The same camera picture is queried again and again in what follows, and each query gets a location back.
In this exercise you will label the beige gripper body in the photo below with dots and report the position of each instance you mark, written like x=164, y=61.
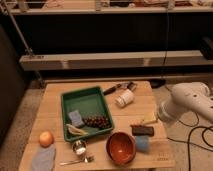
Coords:
x=149, y=118

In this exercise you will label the black rectangular eraser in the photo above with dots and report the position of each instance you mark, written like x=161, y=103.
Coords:
x=143, y=131

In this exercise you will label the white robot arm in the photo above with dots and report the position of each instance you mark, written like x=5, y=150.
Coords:
x=184, y=97

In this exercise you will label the small metal cup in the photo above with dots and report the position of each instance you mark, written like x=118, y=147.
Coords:
x=79, y=147

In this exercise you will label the small dark metal clip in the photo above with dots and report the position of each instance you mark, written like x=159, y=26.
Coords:
x=130, y=85

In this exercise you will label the red-brown bowl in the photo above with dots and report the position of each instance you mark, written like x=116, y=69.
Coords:
x=120, y=147

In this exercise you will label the bunch of dark grapes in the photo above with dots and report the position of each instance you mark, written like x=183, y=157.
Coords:
x=100, y=122

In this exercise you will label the green plastic tray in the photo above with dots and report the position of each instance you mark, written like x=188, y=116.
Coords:
x=90, y=103

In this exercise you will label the long grey metal beam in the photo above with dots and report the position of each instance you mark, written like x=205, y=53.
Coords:
x=113, y=60

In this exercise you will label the metal fork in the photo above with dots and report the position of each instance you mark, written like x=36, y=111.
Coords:
x=87, y=159

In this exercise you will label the yellow banana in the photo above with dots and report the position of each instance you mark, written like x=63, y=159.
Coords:
x=75, y=131

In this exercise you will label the orange apple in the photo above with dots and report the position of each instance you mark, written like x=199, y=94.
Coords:
x=46, y=139

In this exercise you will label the grey blue cloth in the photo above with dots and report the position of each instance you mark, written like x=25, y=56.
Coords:
x=44, y=159

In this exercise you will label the dark handled knife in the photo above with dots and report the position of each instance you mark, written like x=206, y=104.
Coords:
x=112, y=89

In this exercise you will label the upper metal shelf rail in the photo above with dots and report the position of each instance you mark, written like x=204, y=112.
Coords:
x=27, y=7

